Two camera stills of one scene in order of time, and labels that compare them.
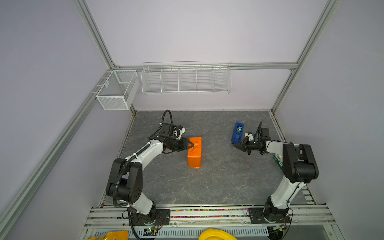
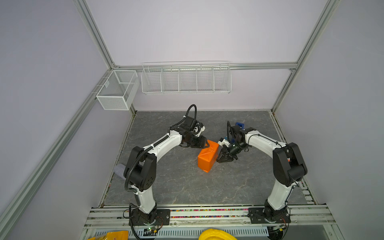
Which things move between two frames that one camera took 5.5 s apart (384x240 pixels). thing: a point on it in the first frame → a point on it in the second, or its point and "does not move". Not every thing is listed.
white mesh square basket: x=119 y=90 does not move
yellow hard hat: x=213 y=234 does not move
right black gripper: x=243 y=145 → x=226 y=157
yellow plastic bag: x=120 y=235 does not move
